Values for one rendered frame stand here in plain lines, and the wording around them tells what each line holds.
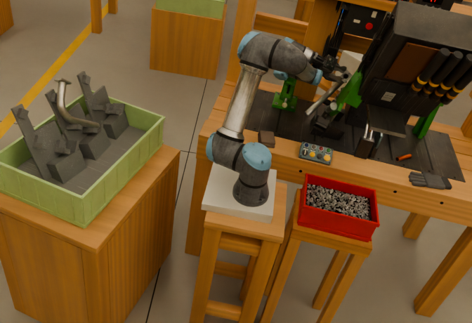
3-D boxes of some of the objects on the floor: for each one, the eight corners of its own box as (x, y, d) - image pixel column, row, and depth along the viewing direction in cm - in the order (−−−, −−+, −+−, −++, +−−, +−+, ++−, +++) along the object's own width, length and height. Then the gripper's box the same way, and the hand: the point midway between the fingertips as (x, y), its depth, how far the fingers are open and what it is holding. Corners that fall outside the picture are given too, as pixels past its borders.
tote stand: (103, 353, 206) (95, 249, 158) (14, 309, 215) (-18, 198, 167) (170, 251, 258) (180, 150, 210) (97, 219, 267) (90, 115, 219)
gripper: (309, 64, 199) (349, 86, 201) (318, 44, 201) (357, 65, 202) (303, 69, 207) (342, 89, 209) (312, 50, 209) (350, 70, 211)
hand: (345, 78), depth 209 cm, fingers closed on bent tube, 3 cm apart
